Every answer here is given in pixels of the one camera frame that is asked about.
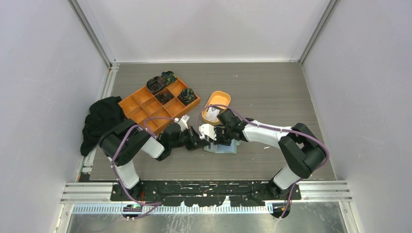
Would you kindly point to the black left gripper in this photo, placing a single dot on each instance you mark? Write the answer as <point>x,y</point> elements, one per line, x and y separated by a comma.
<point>193,145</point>

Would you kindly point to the yellow oval tray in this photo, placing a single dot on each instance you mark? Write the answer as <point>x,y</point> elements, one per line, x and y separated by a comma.
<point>217,97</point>

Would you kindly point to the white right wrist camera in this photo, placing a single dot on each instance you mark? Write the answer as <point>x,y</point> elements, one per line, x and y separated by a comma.
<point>207,131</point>

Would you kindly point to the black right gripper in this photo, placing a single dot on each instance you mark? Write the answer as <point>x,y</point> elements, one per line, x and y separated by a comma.
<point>218,141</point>

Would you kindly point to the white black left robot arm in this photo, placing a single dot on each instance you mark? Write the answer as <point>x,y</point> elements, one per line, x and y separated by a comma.
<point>124,141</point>

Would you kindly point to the orange wooden divider box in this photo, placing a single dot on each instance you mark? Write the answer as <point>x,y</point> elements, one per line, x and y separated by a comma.
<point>144,109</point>

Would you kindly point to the black cloth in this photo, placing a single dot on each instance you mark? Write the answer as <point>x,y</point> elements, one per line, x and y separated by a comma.
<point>103,116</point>

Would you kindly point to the dark rolled sock left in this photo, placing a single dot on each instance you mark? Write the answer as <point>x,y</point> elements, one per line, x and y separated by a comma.
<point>156,84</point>

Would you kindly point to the green patterned rolled sock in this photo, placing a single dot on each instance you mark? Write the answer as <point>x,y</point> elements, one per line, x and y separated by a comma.
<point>187,96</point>

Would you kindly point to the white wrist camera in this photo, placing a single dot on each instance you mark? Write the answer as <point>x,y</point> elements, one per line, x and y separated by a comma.
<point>207,131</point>
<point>182,122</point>

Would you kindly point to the dark rolled sock centre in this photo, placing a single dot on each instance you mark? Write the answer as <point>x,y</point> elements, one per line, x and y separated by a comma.
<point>164,96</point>

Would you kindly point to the green card holder wallet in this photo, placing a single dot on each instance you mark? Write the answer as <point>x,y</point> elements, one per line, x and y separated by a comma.
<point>231,149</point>

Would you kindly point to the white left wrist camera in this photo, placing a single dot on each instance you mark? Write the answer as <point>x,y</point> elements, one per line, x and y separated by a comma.
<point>182,122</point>

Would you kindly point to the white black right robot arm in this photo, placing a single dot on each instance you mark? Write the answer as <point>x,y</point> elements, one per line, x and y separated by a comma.
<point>302,151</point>

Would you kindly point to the dark rolled sock top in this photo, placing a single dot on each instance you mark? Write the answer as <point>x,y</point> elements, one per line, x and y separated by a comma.
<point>169,77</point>

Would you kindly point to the silver card in tray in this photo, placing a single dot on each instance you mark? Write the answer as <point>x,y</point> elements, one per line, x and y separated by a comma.
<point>211,114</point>

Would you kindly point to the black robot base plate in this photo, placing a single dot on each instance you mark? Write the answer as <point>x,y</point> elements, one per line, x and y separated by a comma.
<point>211,193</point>

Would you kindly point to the dark rolled sock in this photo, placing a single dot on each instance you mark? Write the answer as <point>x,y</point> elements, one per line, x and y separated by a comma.
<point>169,77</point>
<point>164,96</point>
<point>156,84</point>

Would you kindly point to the aluminium frame rail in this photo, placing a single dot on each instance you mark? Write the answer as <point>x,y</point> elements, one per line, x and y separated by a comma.
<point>94,199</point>

